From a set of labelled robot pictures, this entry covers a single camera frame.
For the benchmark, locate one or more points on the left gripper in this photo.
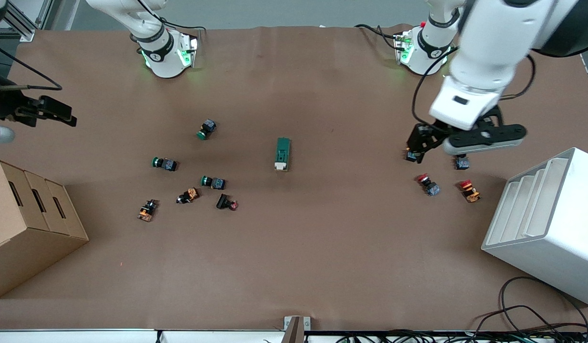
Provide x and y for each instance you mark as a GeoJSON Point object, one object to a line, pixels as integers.
{"type": "Point", "coordinates": [423, 135]}

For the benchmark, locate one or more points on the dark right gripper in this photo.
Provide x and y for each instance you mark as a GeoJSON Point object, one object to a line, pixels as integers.
{"type": "Point", "coordinates": [5, 105]}

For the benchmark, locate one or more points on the green rocker switch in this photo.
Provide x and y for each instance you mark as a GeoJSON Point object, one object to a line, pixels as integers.
{"type": "Point", "coordinates": [282, 150]}

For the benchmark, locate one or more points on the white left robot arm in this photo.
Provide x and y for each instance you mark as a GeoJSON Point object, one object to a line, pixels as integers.
{"type": "Point", "coordinates": [494, 38]}

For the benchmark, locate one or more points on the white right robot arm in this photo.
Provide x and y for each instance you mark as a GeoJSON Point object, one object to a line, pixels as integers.
{"type": "Point", "coordinates": [163, 55]}

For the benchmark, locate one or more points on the red mushroom button blue base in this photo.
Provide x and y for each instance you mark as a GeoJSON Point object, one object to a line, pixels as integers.
{"type": "Point", "coordinates": [430, 186]}

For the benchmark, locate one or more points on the stepped brown cardboard bin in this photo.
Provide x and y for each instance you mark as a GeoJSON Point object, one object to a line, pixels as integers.
{"type": "Point", "coordinates": [27, 238]}

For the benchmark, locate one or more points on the brown paper table cover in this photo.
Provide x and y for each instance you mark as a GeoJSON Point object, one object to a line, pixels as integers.
{"type": "Point", "coordinates": [322, 238]}

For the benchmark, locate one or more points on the stepped white storage bin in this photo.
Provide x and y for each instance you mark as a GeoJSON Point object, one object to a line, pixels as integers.
{"type": "Point", "coordinates": [546, 238]}

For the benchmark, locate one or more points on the small black switch orange base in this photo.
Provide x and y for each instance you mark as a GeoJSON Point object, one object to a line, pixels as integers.
{"type": "Point", "coordinates": [410, 156]}

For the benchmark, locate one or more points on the small black switch blue base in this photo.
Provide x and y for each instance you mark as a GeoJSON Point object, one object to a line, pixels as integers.
{"type": "Point", "coordinates": [462, 163]}

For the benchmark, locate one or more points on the red button switch orange base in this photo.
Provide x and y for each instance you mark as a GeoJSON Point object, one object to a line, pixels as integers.
{"type": "Point", "coordinates": [470, 191]}

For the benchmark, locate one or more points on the aluminium frame profile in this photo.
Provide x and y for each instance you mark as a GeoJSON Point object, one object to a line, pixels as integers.
{"type": "Point", "coordinates": [25, 26]}

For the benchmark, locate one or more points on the green mushroom push button switch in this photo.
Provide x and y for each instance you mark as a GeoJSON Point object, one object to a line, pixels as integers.
{"type": "Point", "coordinates": [214, 182]}
{"type": "Point", "coordinates": [165, 164]}
{"type": "Point", "coordinates": [207, 128]}

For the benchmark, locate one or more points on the black selector switch orange base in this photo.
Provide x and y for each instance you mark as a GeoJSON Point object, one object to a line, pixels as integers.
{"type": "Point", "coordinates": [147, 210]}
{"type": "Point", "coordinates": [189, 195]}

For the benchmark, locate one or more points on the black pink switch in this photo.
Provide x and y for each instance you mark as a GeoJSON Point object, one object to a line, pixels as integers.
{"type": "Point", "coordinates": [223, 201]}

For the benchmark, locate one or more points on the metal bracket at table edge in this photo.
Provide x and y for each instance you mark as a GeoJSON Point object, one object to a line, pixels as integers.
{"type": "Point", "coordinates": [296, 328]}

